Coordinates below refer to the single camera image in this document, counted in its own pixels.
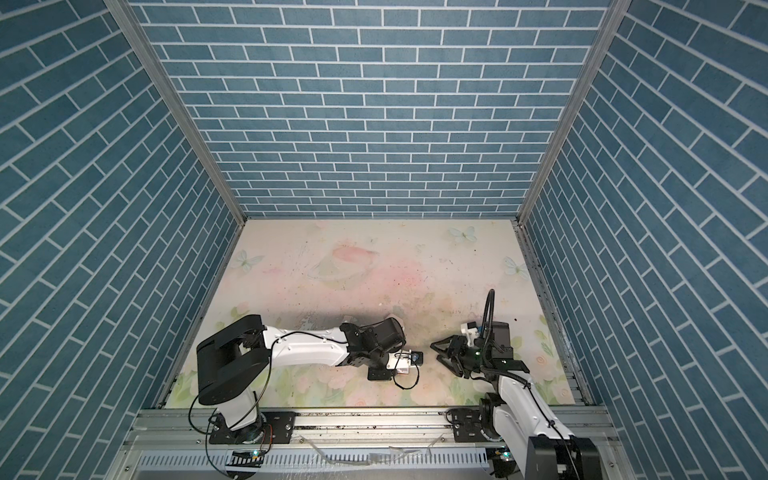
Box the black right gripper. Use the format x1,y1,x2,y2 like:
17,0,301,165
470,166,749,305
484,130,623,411
432,334,492,378

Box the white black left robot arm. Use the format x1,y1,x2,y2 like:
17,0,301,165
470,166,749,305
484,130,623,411
196,314,423,444

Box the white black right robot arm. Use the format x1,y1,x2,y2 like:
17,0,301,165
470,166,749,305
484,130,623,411
430,321,603,479

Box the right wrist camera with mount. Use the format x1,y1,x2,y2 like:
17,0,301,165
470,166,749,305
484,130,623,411
460,322,483,347

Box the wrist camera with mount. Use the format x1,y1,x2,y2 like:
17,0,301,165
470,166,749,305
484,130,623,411
460,322,483,347
367,350,424,381

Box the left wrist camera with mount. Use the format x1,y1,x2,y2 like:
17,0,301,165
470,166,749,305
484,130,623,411
367,350,424,381

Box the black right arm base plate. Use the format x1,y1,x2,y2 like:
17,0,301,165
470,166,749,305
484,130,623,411
444,407,499,443

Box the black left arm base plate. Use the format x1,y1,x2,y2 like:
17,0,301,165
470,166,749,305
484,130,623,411
208,411,297,446

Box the aluminium front rail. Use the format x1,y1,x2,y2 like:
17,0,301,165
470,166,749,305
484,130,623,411
107,405,631,480

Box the aluminium corner post left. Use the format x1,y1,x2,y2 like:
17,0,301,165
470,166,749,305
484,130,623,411
104,0,247,227

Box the aluminium corner post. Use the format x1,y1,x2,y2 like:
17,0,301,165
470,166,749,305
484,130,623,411
517,0,631,226
104,0,247,227

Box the aluminium corner post right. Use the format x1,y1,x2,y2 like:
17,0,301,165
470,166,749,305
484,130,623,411
517,0,631,226

